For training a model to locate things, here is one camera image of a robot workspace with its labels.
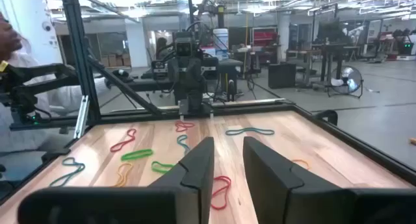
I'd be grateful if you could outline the green rubber band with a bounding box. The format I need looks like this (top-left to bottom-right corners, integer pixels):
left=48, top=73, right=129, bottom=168
left=151, top=160, right=176, bottom=175
left=120, top=148, right=154, bottom=162

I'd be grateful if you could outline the teal rubber band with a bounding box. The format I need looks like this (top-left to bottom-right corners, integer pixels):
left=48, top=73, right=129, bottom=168
left=48, top=157, right=86, bottom=188
left=176, top=134, right=191, bottom=155
left=225, top=127, right=276, bottom=136

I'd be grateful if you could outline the tall black table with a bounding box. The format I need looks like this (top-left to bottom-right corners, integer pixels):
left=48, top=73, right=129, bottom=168
left=311, top=42, right=348, bottom=87

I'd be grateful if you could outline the yellow rubber band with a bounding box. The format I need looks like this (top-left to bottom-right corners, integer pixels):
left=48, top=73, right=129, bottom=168
left=113, top=162, right=134, bottom=188
left=291, top=158, right=310, bottom=170

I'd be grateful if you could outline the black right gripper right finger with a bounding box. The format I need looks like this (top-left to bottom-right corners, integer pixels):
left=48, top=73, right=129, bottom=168
left=242, top=136, right=354, bottom=224

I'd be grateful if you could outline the round metal floor fan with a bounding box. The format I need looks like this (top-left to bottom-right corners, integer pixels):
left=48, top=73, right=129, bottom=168
left=326, top=65, right=364, bottom=99

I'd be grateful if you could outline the red rubber band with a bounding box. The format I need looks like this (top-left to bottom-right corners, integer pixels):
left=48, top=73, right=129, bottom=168
left=174, top=120, right=196, bottom=133
left=210, top=175, right=232, bottom=211
left=109, top=128, right=137, bottom=153

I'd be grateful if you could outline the black box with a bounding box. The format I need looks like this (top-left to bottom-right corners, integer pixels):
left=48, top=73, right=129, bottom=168
left=268, top=62, right=297, bottom=90

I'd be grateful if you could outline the red tool cabinet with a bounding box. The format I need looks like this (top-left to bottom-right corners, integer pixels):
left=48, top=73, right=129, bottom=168
left=252, top=27, right=280, bottom=47

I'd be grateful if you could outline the white building pillar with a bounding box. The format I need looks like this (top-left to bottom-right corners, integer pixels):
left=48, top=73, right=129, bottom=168
left=125, top=18, right=150, bottom=68

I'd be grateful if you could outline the wooden top workbench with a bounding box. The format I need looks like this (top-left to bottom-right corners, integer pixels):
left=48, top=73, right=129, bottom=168
left=285, top=48, right=322, bottom=85

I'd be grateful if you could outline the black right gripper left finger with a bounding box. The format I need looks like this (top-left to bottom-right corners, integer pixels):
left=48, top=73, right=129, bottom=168
left=149, top=136, right=215, bottom=224

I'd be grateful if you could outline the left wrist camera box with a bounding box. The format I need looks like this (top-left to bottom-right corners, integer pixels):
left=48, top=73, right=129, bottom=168
left=174, top=38, right=196, bottom=58

